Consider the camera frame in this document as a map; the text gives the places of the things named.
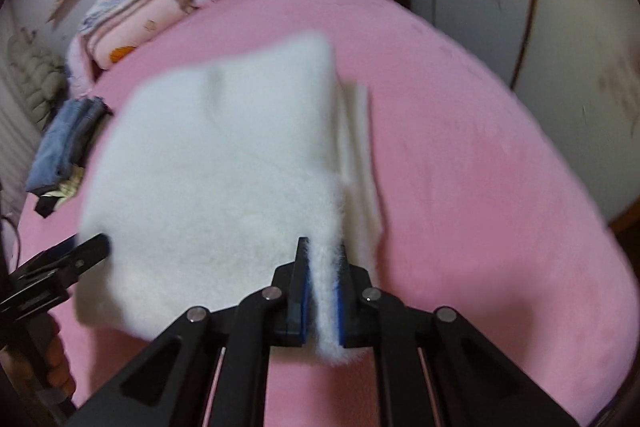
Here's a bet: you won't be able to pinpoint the wooden wall decoration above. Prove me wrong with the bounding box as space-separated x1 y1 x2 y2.
50 0 86 25

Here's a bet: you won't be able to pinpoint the floral sliding wardrobe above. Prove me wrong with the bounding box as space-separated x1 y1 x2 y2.
370 0 640 228

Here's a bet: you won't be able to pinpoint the person's left hand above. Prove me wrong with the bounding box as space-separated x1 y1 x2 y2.
0 319 77 403

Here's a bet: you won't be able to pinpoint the dark cloth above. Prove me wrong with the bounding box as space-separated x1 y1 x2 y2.
34 167 86 220

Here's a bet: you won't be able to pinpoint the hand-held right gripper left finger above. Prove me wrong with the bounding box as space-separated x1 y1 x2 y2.
65 237 313 427

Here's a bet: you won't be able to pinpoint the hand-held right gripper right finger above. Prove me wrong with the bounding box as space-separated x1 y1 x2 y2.
335 244 581 427

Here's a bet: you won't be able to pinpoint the pale pink pillow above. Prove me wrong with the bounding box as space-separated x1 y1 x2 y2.
64 34 98 100

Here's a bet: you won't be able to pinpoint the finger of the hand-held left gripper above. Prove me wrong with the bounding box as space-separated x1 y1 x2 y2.
10 233 111 289

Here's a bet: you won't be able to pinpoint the folded blue jeans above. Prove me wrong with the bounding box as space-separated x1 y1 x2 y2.
25 97 113 195

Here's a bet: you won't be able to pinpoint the white fluffy sweater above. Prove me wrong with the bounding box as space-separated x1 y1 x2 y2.
75 31 386 365

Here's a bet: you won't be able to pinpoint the folded printed pink quilt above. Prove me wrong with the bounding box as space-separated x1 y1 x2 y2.
80 0 201 70

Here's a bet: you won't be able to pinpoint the beige puffer jacket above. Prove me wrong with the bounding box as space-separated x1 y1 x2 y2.
5 34 68 128

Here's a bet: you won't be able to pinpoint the pink bed sheet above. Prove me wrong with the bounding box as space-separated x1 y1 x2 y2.
15 0 626 427

